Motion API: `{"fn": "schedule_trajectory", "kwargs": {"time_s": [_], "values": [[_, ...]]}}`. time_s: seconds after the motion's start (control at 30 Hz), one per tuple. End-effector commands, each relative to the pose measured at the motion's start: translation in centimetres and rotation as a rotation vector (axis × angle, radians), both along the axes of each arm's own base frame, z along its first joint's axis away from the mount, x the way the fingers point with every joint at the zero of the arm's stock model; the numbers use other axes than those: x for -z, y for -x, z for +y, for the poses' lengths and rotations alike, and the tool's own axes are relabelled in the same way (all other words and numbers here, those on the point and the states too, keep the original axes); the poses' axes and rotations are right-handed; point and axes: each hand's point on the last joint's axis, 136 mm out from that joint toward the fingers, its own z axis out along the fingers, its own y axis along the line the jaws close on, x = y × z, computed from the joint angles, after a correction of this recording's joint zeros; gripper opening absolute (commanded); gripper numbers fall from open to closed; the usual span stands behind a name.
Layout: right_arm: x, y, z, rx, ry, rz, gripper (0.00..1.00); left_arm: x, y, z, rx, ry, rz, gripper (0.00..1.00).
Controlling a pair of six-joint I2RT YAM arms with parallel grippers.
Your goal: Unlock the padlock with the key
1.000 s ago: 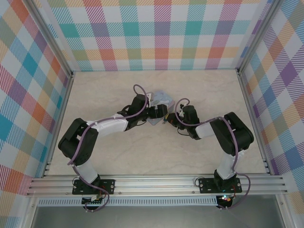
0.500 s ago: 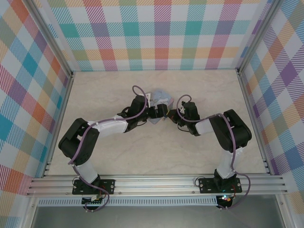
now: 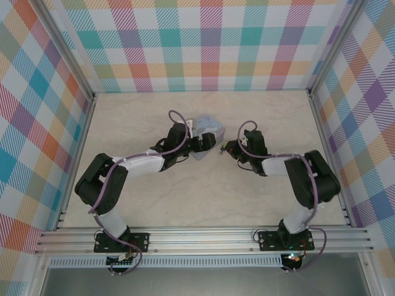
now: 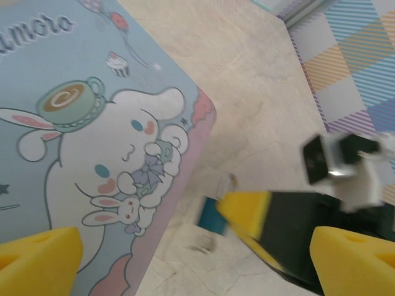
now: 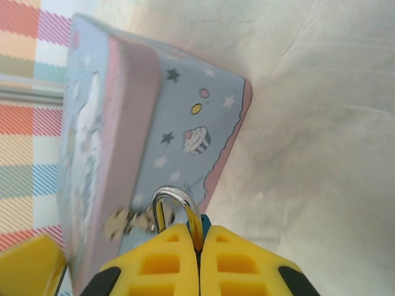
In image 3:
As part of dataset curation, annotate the aluminium corner post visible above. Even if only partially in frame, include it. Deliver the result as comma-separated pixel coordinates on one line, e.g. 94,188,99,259
38,0,96,99
307,0,362,93

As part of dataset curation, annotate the aluminium right table edge rail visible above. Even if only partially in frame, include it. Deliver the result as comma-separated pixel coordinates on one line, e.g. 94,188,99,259
307,89,352,229

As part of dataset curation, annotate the black circuit board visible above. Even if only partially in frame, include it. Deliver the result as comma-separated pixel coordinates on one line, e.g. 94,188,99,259
106,255,136,266

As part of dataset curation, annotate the white slotted cable duct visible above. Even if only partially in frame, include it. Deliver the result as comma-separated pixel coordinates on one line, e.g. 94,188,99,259
48,257,284,269

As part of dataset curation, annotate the aluminium left corner post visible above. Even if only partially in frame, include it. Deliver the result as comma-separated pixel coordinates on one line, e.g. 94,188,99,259
38,0,96,99

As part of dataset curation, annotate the circuit board with lit LEDs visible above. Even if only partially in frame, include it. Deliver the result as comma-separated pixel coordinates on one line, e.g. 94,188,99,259
282,252,305,269

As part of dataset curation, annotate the aluminium table edge rail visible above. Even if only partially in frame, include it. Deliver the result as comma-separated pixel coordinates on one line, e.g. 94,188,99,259
54,94,98,231
307,89,352,229

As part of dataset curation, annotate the aluminium right corner post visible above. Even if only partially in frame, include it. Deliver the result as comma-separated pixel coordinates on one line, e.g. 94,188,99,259
307,0,362,93

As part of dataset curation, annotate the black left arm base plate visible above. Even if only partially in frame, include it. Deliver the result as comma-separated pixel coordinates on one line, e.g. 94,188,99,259
93,232,151,254

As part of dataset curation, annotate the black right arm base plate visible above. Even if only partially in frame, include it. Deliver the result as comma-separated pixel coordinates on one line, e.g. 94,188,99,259
257,230,316,252

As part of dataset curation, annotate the grey metal panel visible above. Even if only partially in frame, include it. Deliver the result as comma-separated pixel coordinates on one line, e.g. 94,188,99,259
39,267,371,296

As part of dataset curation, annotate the light blue plastic bag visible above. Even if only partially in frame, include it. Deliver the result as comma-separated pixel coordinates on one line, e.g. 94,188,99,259
188,114,226,161

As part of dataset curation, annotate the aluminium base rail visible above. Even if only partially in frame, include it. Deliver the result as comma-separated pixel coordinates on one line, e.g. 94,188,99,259
34,226,373,256

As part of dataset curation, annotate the aluminium left table edge rail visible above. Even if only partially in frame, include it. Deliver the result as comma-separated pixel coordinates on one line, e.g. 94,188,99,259
54,94,98,231

